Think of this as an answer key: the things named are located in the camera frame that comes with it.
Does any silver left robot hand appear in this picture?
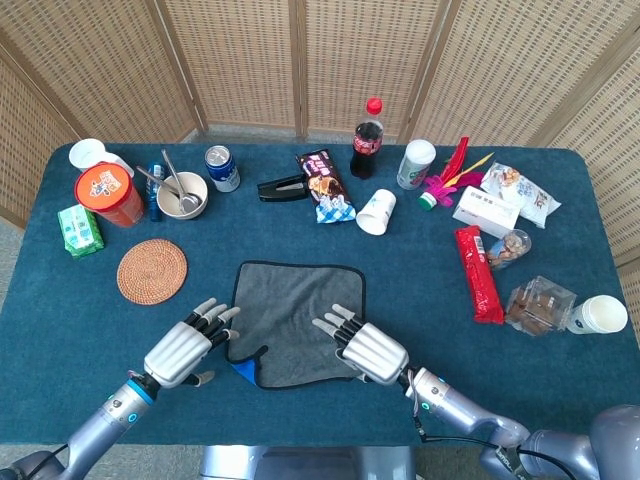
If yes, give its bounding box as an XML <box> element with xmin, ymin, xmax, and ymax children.
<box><xmin>143</xmin><ymin>297</ymin><xmax>242</xmax><ymax>390</ymax></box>

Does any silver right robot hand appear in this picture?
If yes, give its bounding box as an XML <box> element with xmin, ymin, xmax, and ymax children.
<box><xmin>311</xmin><ymin>302</ymin><xmax>410</xmax><ymax>386</ymax></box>

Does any grey microfibre cloth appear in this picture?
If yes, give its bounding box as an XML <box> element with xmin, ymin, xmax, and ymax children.
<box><xmin>226</xmin><ymin>260</ymin><xmax>367</xmax><ymax>390</ymax></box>

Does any round woven rattan coaster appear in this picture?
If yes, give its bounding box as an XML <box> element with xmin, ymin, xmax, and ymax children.
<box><xmin>116</xmin><ymin>238</ymin><xmax>189</xmax><ymax>306</ymax></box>

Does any blue table cloth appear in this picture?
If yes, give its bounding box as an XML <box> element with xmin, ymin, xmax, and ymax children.
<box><xmin>0</xmin><ymin>142</ymin><xmax>640</xmax><ymax>447</ymax></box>

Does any red biscuit pack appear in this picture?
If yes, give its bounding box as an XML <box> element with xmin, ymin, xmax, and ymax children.
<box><xmin>454</xmin><ymin>225</ymin><xmax>506</xmax><ymax>325</ymax></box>

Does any grey robot torso base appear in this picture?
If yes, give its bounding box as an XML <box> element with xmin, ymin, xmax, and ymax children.
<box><xmin>199</xmin><ymin>444</ymin><xmax>416</xmax><ymax>480</ymax></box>

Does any beige ribbed bowl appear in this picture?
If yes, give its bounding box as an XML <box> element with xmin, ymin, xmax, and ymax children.
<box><xmin>156</xmin><ymin>171</ymin><xmax>209</xmax><ymax>221</ymax></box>

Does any small blue bottle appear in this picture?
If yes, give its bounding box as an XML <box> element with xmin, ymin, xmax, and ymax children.
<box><xmin>145</xmin><ymin>160</ymin><xmax>168</xmax><ymax>223</ymax></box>

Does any green tissue pack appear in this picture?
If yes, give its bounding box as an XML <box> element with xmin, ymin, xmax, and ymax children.
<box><xmin>57</xmin><ymin>203</ymin><xmax>106</xmax><ymax>259</ymax></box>

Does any clear snack cup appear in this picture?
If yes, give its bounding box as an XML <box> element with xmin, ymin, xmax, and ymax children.
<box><xmin>484</xmin><ymin>228</ymin><xmax>533</xmax><ymax>271</ymax></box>

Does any clear plastic box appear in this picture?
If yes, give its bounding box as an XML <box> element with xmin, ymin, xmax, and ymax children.
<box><xmin>504</xmin><ymin>275</ymin><xmax>578</xmax><ymax>337</ymax></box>

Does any metal spoon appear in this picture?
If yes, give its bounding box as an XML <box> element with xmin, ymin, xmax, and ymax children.
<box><xmin>160</xmin><ymin>148</ymin><xmax>200</xmax><ymax>215</ymax></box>
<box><xmin>135</xmin><ymin>165</ymin><xmax>204</xmax><ymax>207</ymax></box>

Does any brown snack bag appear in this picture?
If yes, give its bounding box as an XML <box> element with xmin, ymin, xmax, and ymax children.
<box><xmin>295</xmin><ymin>147</ymin><xmax>357</xmax><ymax>225</ymax></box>

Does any pink feather shuttlecock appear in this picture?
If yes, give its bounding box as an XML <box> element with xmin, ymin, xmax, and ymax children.
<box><xmin>418</xmin><ymin>136</ymin><xmax>495</xmax><ymax>211</ymax></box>

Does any orange instant noodle tub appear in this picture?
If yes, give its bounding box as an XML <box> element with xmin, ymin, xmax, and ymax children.
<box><xmin>74</xmin><ymin>162</ymin><xmax>146</xmax><ymax>229</ymax></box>

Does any white tissue box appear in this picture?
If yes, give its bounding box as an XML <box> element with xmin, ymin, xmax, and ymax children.
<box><xmin>451</xmin><ymin>185</ymin><xmax>522</xmax><ymax>240</ymax></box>

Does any blue and white drink can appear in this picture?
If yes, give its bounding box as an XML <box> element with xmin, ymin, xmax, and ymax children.
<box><xmin>204</xmin><ymin>145</ymin><xmax>242</xmax><ymax>194</ymax></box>

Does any black stapler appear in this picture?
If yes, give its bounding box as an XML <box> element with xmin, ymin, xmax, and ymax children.
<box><xmin>256</xmin><ymin>173</ymin><xmax>309</xmax><ymax>203</ymax></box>

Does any green and white porridge can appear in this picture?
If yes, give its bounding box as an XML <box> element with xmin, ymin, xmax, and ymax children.
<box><xmin>396</xmin><ymin>139</ymin><xmax>439</xmax><ymax>191</ymax></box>

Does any cola bottle red cap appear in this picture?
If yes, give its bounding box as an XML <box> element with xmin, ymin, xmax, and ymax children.
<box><xmin>349</xmin><ymin>97</ymin><xmax>386</xmax><ymax>180</ymax></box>

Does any white plastic lidded cup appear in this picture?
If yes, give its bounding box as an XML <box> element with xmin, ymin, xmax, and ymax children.
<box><xmin>68</xmin><ymin>138</ymin><xmax>135</xmax><ymax>177</ymax></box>

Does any white snack bag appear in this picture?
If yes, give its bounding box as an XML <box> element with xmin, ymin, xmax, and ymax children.
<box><xmin>479</xmin><ymin>161</ymin><xmax>563</xmax><ymax>230</ymax></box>

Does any white paper cup blue logo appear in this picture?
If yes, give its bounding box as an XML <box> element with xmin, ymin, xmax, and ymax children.
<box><xmin>566</xmin><ymin>294</ymin><xmax>629</xmax><ymax>335</ymax></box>

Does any rattan folding screen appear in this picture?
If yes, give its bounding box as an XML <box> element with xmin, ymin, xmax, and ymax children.
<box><xmin>0</xmin><ymin>0</ymin><xmax>640</xmax><ymax>269</ymax></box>

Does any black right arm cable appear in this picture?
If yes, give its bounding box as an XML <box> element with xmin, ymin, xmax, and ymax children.
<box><xmin>407</xmin><ymin>369</ymin><xmax>541</xmax><ymax>461</ymax></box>

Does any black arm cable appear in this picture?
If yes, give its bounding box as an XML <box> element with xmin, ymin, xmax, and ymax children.
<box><xmin>29</xmin><ymin>442</ymin><xmax>70</xmax><ymax>461</ymax></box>
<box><xmin>407</xmin><ymin>369</ymin><xmax>541</xmax><ymax>461</ymax></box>

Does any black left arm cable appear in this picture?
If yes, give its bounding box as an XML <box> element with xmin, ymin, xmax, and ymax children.
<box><xmin>29</xmin><ymin>442</ymin><xmax>70</xmax><ymax>461</ymax></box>

